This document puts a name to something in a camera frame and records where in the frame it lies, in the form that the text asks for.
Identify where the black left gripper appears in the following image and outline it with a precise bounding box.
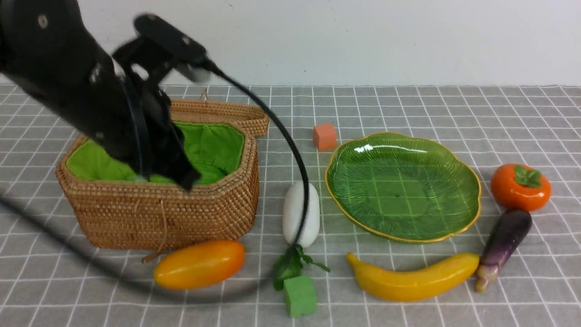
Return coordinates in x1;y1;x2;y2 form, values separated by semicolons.
112;39;201;192

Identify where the orange yellow mango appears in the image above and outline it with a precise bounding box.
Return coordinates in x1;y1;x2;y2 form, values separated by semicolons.
153;240;246;290

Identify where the white radish with leaves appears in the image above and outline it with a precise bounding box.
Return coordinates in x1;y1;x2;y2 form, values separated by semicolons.
273;182;330;291

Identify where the yellow banana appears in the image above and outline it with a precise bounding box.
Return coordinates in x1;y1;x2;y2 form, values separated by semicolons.
346;253;479;302

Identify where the purple eggplant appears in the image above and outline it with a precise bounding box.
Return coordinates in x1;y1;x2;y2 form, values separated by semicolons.
475;208;532;292

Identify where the orange persimmon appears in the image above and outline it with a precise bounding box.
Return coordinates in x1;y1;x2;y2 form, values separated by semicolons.
490;163;552;213

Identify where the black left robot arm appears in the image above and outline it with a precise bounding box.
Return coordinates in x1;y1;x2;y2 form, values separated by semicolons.
1;0;206;191

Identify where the woven wicker basket green lining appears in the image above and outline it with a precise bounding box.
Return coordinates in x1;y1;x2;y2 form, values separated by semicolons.
55;119;260;251

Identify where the woven wicker basket lid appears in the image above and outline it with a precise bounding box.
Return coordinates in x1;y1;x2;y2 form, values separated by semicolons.
170;90;270;137

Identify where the orange foam cube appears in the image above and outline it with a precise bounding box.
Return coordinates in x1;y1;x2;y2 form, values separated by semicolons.
313;124;337;151

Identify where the grey checked tablecloth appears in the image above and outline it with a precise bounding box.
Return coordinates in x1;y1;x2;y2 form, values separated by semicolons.
0;84;580;327

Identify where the green foam cube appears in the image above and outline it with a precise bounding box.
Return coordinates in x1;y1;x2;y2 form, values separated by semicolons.
283;275;317;318

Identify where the green glass leaf plate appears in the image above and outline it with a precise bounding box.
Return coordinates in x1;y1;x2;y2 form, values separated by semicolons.
324;132;482;243

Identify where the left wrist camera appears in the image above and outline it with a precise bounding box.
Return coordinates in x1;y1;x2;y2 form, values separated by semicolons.
133;13;212;84

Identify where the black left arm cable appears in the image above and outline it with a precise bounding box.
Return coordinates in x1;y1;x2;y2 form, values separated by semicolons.
0;64;310;304

